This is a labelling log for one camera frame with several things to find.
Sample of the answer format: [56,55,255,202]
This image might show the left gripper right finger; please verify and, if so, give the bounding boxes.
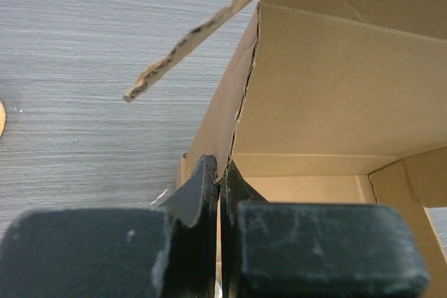
[220,163,430,297]

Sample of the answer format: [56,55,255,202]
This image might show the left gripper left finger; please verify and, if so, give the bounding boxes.
[1,155,219,297]

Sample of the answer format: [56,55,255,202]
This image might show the large brown cardboard box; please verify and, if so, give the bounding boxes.
[124,0,446,297]

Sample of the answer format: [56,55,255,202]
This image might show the yellow masking tape roll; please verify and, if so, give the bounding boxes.
[0,101,6,137]

